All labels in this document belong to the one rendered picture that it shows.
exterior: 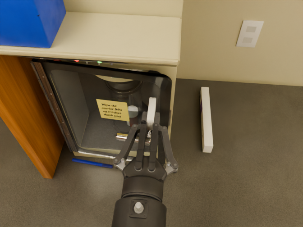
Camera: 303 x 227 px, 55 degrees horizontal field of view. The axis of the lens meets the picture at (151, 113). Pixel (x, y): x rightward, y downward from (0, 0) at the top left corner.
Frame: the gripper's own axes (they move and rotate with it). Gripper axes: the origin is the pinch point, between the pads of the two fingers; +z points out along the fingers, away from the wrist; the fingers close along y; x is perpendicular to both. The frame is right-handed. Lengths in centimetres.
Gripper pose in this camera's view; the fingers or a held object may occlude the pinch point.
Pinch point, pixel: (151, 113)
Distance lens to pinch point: 64.2
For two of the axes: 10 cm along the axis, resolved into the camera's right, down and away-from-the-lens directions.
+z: 0.9, -7.9, 6.0
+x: 0.0, 6.0, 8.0
